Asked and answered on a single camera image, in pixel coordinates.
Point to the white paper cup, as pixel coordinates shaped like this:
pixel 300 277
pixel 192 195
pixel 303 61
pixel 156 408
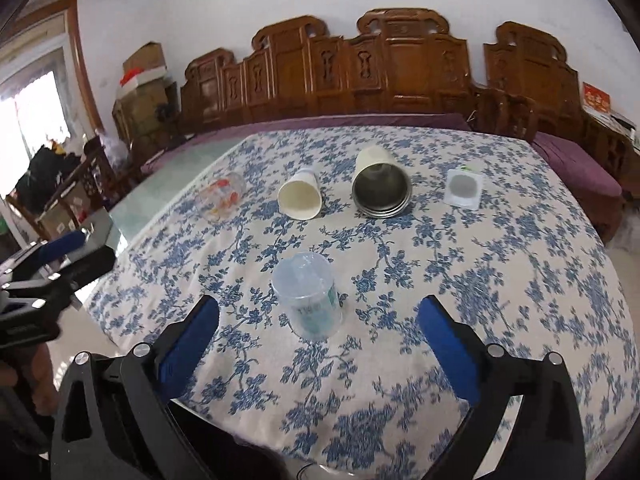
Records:
pixel 300 199

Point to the square white plastic tub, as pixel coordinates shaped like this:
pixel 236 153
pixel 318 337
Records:
pixel 462 190

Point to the dark wooden chair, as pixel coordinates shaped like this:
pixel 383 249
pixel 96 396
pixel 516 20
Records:
pixel 97 170

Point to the purple armchair cushion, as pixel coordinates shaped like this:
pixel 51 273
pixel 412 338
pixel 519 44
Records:
pixel 575 165

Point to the red paper box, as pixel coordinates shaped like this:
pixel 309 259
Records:
pixel 596 97

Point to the carved wooden sofa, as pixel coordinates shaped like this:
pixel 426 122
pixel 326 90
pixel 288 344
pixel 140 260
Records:
pixel 325 75

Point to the person's left hand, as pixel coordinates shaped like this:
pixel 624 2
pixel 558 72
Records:
pixel 42 380

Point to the blue floral tablecloth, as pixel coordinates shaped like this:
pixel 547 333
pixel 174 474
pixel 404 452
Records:
pixel 450 270

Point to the printed glass cup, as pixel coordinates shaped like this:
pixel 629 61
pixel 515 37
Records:
pixel 220 199

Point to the clear plastic cup green label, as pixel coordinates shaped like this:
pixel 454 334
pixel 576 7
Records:
pixel 307 300

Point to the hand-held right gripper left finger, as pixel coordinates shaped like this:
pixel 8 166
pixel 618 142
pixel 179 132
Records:
pixel 192 336

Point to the cream steel-lined cup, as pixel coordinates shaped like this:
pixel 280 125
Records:
pixel 380 185

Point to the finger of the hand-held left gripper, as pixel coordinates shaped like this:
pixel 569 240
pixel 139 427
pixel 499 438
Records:
pixel 62 247
pixel 92 262

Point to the carved wooden armchair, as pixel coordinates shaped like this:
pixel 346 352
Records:
pixel 535 70

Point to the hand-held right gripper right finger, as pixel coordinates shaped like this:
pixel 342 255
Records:
pixel 450 355

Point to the black bag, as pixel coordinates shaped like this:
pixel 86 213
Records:
pixel 47 175

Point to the stack of cardboard boxes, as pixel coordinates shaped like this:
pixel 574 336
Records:
pixel 142 110

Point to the cardboard box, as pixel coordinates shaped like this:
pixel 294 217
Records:
pixel 145 60

